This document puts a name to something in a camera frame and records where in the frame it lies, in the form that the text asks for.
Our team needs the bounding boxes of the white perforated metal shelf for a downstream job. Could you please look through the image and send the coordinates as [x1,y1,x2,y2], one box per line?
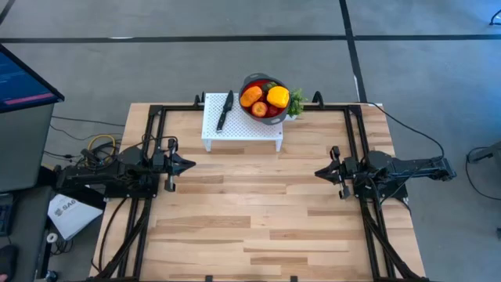
[201,92,284,153]

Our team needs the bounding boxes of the red grey collapsible colander bowl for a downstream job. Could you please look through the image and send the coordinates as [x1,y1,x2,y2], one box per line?
[238,72,292,125]

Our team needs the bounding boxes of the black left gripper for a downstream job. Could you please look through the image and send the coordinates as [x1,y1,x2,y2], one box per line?
[153,137,197,193]

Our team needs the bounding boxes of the yellow cable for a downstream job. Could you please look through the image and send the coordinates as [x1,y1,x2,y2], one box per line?
[87,134,117,162]

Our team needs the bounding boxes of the black kitchen knife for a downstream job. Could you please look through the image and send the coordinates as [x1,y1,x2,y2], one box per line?
[216,90,235,133]

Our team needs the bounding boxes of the grey chair base leg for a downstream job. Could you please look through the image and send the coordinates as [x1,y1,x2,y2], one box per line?
[465,141,501,165]

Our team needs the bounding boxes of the dark side desk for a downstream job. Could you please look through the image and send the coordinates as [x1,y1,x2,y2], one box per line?
[0,166,106,282]

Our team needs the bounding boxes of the white paper sheet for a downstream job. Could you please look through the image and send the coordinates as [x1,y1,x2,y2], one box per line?
[47,194,103,240]

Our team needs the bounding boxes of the red yellow apple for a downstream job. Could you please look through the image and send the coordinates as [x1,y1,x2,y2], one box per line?
[250,101,269,118]

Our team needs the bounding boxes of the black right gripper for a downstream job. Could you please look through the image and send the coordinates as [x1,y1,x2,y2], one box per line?
[314,145,358,200]

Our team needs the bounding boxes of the black keyboard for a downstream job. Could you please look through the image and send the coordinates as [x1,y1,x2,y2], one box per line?
[0,193,15,236]

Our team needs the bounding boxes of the blue-screen computer monitor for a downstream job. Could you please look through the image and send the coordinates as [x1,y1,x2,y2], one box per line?
[0,43,66,114]

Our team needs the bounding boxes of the small green potted plant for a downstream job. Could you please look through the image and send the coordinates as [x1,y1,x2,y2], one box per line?
[287,88,306,121]

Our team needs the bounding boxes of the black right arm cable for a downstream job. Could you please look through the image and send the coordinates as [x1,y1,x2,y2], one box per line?
[366,101,447,161]

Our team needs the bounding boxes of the black aluminium table frame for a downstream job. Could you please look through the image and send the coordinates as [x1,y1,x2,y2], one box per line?
[92,90,431,282]

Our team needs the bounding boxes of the black computer mouse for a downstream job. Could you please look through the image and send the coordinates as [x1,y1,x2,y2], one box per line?
[0,244,19,275]

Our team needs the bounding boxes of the yellow bell pepper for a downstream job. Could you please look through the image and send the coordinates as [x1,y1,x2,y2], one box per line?
[266,85,291,110]

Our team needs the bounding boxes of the thin black floor cable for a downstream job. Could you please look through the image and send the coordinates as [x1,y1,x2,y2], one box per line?
[50,115,126,128]

